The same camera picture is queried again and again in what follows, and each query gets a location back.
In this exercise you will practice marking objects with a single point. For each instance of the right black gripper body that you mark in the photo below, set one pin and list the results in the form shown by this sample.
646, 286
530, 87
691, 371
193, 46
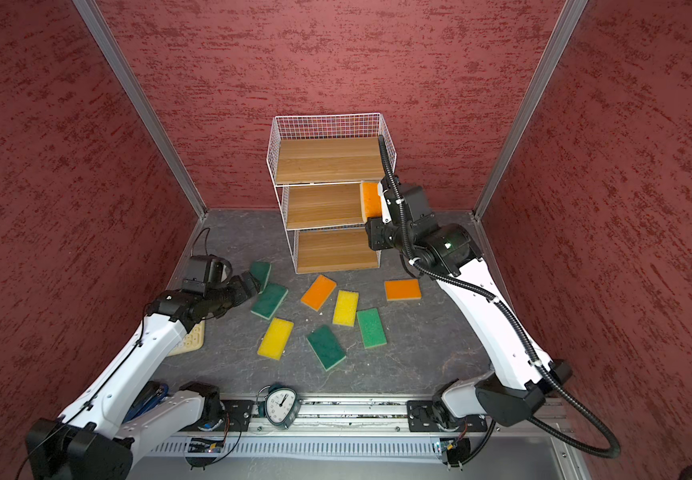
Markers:
386, 235

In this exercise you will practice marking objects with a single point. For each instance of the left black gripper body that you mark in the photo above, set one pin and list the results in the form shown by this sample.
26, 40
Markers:
229, 295

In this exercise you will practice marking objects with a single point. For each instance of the dark green sponge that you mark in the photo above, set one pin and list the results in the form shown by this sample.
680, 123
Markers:
269, 301
326, 347
261, 271

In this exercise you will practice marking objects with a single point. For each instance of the orange sponge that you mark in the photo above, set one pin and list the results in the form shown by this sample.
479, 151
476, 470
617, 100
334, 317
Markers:
319, 292
371, 202
401, 290

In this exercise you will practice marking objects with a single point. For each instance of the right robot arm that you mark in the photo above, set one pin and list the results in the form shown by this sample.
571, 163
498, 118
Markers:
514, 390

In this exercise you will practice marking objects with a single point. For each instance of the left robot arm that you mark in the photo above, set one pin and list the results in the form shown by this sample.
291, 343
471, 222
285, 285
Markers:
94, 438

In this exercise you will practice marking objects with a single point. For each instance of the cream calculator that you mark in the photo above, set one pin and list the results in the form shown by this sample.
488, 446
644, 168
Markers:
192, 342

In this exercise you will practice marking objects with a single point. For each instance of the yellow sponge lower left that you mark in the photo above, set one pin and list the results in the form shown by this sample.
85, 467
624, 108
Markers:
275, 340

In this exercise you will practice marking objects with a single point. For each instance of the yellow sponge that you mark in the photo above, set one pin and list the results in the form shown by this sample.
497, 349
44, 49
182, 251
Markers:
275, 340
345, 312

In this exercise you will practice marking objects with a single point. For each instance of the yellow sponge centre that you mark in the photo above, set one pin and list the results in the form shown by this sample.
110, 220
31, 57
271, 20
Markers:
345, 312

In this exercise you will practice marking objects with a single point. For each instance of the blue stapler tool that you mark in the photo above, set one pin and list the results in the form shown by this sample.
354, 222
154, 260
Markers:
151, 395

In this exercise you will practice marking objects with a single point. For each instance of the light green sponge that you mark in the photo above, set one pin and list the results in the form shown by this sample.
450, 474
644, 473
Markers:
371, 328

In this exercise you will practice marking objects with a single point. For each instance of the green analog clock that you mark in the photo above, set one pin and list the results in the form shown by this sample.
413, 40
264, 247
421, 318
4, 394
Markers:
281, 406

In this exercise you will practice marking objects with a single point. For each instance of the left circuit board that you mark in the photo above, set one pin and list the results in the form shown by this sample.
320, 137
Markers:
205, 446

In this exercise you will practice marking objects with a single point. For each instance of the circuit board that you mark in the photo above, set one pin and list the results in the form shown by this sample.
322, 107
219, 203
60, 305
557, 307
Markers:
453, 452
205, 446

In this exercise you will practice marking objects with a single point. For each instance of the right circuit board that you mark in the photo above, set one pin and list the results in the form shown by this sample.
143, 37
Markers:
453, 452

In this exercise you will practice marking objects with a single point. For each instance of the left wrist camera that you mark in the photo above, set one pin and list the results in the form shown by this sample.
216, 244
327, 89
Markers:
205, 273

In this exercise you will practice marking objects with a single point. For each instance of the white wire wooden shelf rack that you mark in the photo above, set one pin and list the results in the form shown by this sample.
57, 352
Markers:
316, 164

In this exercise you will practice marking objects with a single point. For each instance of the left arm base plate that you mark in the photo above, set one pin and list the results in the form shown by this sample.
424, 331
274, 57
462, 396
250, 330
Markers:
235, 414

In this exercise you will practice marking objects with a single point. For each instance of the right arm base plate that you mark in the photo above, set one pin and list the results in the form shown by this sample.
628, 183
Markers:
433, 416

